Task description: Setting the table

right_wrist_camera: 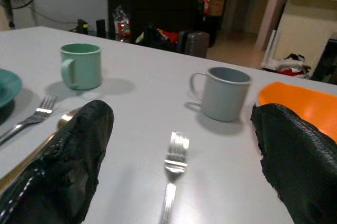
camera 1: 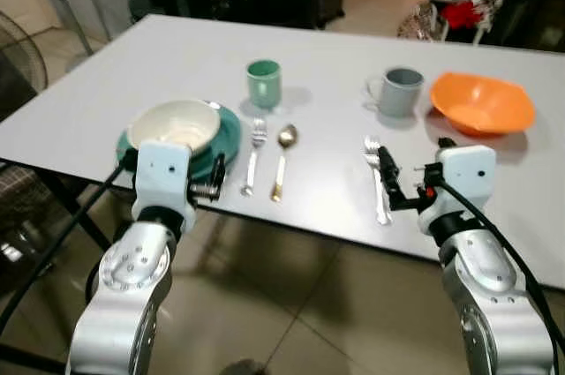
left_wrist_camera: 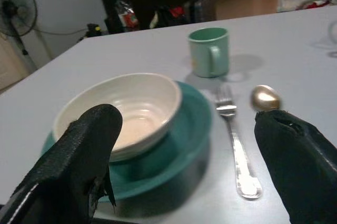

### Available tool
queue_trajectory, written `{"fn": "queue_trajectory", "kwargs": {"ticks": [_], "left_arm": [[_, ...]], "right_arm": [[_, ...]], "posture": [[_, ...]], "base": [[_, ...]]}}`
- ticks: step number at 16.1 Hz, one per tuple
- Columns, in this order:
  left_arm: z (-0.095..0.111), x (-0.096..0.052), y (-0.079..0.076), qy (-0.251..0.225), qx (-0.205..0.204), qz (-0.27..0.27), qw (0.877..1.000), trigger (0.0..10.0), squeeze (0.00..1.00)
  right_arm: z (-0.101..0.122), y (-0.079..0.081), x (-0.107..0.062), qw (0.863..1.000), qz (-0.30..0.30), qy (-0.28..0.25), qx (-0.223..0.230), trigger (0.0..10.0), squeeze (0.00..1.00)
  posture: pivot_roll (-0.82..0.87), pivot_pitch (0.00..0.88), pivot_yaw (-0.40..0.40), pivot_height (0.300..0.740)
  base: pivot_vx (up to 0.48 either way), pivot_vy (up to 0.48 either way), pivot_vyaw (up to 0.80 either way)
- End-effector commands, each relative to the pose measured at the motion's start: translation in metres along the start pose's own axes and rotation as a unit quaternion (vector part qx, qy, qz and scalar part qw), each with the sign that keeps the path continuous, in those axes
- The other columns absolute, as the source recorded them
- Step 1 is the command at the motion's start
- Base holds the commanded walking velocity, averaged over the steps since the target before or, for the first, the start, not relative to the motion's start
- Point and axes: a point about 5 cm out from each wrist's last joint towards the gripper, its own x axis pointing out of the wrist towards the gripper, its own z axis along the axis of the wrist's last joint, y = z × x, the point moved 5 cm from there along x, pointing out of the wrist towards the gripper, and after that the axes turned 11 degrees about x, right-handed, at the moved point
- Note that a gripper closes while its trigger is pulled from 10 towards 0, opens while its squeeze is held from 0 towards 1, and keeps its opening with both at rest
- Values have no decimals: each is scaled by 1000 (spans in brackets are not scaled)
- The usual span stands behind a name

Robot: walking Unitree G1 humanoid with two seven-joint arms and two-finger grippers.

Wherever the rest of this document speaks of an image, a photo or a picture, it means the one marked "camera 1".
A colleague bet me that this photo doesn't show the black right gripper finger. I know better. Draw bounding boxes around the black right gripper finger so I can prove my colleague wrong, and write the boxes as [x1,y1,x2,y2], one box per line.
[377,146,417,213]

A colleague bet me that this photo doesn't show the silver fork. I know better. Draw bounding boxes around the silver fork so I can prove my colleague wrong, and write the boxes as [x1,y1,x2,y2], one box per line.
[363,135,394,227]
[240,117,268,199]

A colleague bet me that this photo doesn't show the teal plate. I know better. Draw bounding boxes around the teal plate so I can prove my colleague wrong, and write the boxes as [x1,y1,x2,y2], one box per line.
[116,103,243,184]

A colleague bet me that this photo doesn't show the cream bowl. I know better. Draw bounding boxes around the cream bowl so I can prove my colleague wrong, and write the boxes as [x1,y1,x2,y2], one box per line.
[126,99,222,157]

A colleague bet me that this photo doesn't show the gold spoon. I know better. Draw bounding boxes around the gold spoon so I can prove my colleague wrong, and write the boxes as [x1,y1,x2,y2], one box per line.
[269,123,300,204]

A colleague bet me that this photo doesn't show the grey mug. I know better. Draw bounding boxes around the grey mug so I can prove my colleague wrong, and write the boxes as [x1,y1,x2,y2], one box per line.
[365,67,426,121]

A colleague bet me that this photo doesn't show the green mug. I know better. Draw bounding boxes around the green mug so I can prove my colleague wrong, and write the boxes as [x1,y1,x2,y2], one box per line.
[245,59,283,112]

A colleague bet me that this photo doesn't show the orange bowl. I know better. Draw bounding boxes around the orange bowl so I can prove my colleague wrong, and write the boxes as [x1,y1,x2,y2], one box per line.
[428,71,538,139]

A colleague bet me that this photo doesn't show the red bag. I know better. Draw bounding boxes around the red bag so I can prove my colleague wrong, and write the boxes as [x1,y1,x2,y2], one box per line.
[438,0,483,31]

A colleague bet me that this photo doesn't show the dark cabinet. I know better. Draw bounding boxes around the dark cabinet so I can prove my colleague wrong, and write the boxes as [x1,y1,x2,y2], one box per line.
[493,0,565,51]

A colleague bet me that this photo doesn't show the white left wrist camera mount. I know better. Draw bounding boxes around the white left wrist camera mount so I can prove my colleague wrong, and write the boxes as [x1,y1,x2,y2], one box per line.
[132,139,198,222]

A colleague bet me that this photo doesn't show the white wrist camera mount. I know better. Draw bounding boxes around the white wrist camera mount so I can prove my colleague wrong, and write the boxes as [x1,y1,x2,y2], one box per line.
[132,139,198,222]
[422,144,498,217]

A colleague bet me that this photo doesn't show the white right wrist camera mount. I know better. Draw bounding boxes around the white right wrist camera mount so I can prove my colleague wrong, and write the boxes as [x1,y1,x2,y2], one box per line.
[422,144,498,217]

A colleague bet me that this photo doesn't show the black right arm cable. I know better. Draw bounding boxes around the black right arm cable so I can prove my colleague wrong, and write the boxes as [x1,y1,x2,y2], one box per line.
[436,181,565,355]

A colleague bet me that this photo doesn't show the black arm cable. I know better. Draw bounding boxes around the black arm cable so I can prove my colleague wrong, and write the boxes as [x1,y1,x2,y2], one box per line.
[0,149,140,337]
[436,181,565,355]

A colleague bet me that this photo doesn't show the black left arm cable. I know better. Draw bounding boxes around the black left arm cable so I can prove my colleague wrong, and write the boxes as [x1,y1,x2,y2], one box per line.
[0,149,140,337]

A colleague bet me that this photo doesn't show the black table frame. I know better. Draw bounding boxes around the black table frame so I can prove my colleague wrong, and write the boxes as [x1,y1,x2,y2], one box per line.
[0,158,116,254]

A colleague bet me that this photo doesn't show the black wire floor fan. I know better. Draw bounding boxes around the black wire floor fan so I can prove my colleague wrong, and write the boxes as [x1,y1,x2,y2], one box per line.
[0,11,49,122]

